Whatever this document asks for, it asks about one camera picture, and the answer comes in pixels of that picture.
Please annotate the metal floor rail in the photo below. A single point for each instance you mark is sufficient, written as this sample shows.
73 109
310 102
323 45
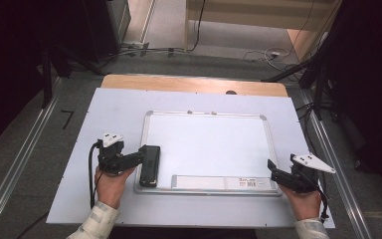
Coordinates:
341 186
16 169

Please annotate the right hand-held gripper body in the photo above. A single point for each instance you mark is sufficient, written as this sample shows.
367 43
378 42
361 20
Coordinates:
303 179

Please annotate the white whiteboard with metal frame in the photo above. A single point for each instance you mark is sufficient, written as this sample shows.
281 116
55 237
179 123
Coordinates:
219 146

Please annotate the dark curtain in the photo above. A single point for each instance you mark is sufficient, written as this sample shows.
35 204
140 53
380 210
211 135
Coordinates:
371 83
6 66

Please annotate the black cabinet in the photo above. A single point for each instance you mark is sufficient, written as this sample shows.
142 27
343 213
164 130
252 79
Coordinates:
102 26

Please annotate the black whiteboard eraser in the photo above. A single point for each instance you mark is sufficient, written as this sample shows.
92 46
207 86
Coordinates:
150 166

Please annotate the black metal stand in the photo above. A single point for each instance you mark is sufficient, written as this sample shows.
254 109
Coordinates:
47 83
318 93

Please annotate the dark round table grommet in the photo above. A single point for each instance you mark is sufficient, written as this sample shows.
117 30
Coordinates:
231 92

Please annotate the beige wooden shelf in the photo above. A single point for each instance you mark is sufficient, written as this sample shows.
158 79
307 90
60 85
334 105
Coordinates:
252 11

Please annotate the grey power strip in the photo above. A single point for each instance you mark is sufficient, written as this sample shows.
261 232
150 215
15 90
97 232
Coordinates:
134 46

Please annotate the person's left hand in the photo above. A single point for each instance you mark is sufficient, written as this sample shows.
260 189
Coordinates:
111 189

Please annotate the white label strip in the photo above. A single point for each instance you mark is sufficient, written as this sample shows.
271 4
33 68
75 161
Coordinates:
205 182

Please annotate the person's right hand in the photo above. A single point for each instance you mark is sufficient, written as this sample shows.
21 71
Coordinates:
305 204

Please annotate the wooden table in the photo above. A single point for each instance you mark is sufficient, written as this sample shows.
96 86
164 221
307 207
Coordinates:
179 84

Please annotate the white table cover board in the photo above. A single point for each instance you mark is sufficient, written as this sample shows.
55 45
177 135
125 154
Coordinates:
116 109

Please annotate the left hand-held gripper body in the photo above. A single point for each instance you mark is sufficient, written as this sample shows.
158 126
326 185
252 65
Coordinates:
111 162

